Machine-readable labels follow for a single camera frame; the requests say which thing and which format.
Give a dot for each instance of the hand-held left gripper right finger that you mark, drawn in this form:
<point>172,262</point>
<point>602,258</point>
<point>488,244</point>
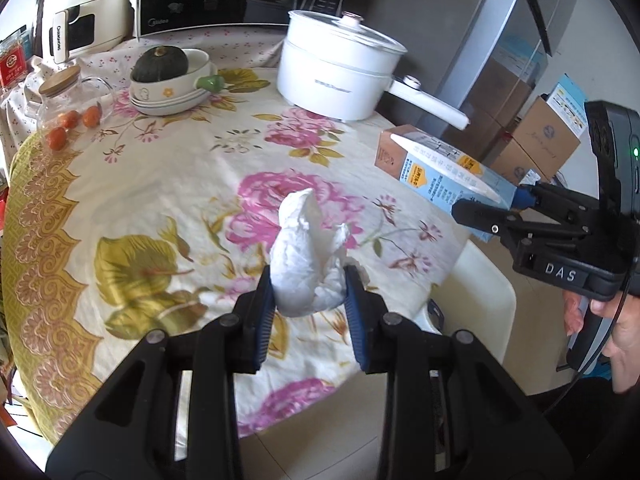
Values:
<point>357,320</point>

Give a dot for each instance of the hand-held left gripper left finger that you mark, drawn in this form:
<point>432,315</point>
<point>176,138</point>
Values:
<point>262,320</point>

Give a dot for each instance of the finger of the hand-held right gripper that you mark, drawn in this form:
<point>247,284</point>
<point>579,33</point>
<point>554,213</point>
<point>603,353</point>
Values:
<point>490,222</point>
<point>555,202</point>

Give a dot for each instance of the white plastic bin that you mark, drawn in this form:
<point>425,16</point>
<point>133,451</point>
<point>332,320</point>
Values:
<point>480,285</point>

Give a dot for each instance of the light blue carton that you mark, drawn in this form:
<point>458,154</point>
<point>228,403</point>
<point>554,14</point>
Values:
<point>440,175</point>

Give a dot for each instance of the white tissue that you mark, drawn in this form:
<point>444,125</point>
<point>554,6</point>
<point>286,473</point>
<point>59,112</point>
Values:
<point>300,260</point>

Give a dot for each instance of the person's right forearm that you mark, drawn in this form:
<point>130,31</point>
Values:
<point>600,430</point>

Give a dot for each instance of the person's right hand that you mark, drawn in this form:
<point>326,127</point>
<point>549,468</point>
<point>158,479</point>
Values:
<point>625,340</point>

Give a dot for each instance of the cardboard box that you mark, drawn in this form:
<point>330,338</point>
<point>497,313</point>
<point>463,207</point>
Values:
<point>520,162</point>
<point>545,130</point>

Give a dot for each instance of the blue white printed box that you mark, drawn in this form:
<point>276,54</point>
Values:
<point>567,102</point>

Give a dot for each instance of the floral tablecloth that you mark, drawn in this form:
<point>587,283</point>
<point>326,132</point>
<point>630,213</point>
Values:
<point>150,200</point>

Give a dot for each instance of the white electric pot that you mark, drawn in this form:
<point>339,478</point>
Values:
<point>330,85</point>

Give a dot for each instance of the grey refrigerator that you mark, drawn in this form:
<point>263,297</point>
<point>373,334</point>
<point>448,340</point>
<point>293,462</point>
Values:
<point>425,10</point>

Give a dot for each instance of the cream ceramic dish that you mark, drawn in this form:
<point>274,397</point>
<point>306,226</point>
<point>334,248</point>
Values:
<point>170,109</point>

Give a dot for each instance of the glass pot lid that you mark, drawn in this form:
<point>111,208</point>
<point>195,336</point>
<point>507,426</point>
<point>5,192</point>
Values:
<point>345,30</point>

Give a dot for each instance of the small tangerine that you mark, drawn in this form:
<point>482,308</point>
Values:
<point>57,138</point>
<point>91,117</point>
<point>70,120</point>

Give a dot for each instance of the dark green squash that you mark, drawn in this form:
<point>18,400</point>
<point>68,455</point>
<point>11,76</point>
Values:
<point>160,65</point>

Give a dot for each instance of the glass jar wooden lid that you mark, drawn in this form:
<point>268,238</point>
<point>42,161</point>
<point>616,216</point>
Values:
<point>60,82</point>

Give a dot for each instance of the red snack packet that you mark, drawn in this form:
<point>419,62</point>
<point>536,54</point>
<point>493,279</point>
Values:
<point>17,62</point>

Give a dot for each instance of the cream air fryer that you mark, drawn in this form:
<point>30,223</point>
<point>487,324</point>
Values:
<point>95,5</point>

